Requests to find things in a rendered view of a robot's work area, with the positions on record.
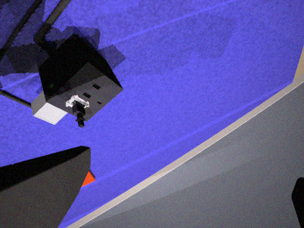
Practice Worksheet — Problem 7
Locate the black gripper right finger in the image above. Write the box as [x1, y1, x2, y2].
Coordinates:
[291, 177, 304, 228]

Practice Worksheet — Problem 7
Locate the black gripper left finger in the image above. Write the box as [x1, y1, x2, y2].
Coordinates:
[0, 145, 91, 228]

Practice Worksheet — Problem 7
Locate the orange flat rectangular block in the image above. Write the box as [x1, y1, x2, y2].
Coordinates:
[82, 172, 96, 187]

